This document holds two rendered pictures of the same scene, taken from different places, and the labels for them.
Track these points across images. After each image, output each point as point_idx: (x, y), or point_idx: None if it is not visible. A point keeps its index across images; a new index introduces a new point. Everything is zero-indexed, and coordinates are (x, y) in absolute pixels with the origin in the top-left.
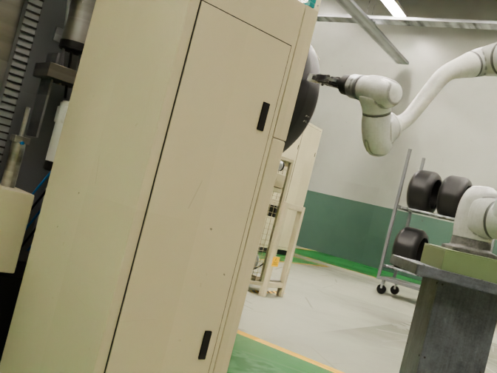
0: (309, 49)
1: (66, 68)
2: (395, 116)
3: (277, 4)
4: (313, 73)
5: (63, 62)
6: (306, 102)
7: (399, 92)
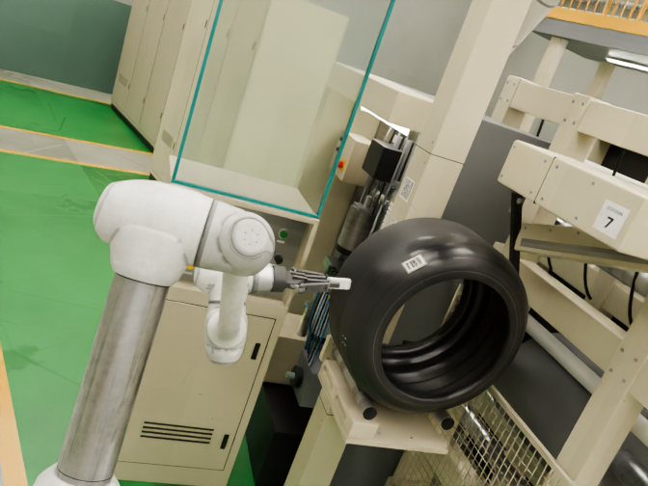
0: (391, 254)
1: (328, 259)
2: (216, 310)
3: (167, 182)
4: (362, 283)
5: (344, 258)
6: (342, 316)
7: (195, 270)
